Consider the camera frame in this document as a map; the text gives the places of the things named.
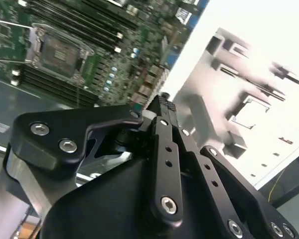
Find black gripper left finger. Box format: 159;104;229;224
3;95;185;223

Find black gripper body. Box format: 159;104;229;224
41;158;227;239

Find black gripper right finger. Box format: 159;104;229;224
164;98;299;239

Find metal socket cover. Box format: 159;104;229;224
0;19;44;67

